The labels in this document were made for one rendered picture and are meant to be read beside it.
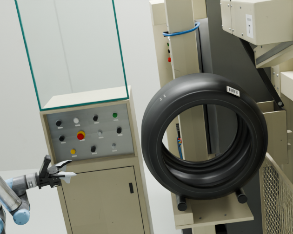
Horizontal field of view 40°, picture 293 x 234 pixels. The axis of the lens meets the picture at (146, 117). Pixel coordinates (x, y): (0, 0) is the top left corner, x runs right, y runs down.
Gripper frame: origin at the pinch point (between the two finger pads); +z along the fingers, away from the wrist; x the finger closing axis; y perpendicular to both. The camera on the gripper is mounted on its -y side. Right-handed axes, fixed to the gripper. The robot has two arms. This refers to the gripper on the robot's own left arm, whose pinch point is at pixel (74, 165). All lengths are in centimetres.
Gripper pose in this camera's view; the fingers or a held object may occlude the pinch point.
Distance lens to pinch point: 212.3
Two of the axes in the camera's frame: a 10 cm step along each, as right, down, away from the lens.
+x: 3.2, 3.7, -8.7
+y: 1.0, 9.0, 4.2
